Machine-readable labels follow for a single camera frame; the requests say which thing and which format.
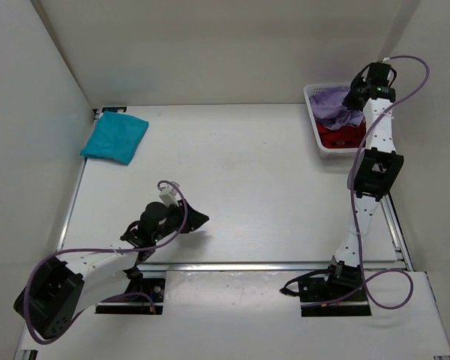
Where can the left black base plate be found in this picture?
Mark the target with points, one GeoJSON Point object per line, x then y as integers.
{"type": "Point", "coordinates": [143, 297]}

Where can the white plastic basket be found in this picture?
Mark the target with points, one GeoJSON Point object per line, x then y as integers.
{"type": "Point", "coordinates": [378, 119]}

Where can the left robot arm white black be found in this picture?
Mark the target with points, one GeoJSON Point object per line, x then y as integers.
{"type": "Point", "coordinates": [68, 282]}

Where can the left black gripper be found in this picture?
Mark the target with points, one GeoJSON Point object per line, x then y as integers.
{"type": "Point", "coordinates": [195, 220]}

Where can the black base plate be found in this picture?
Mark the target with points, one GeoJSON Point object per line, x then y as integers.
{"type": "Point", "coordinates": [143, 297]}
{"type": "Point", "coordinates": [332, 292]}

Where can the teal t shirt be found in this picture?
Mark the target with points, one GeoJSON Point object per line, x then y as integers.
{"type": "Point", "coordinates": [116, 137]}

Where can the lavender t shirt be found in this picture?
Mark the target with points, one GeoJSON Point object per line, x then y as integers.
{"type": "Point", "coordinates": [328, 110]}

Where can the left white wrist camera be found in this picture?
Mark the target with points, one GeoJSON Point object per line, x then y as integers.
{"type": "Point", "coordinates": [169, 193]}

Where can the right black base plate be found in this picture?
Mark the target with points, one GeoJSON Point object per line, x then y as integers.
{"type": "Point", "coordinates": [332, 292]}

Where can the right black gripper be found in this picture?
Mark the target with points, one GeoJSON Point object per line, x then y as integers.
{"type": "Point", "coordinates": [349, 101]}

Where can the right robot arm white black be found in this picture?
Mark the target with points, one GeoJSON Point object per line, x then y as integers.
{"type": "Point", "coordinates": [373, 172]}

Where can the red t shirt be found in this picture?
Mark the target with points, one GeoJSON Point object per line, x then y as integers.
{"type": "Point", "coordinates": [347, 137]}

